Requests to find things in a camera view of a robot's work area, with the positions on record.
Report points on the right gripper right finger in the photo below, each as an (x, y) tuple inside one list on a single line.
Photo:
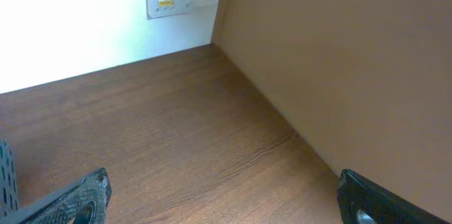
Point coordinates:
[(361, 200)]

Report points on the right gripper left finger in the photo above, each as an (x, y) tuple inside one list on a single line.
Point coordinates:
[(84, 201)]

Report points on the grey plastic shopping basket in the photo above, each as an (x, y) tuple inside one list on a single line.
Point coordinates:
[(8, 183)]

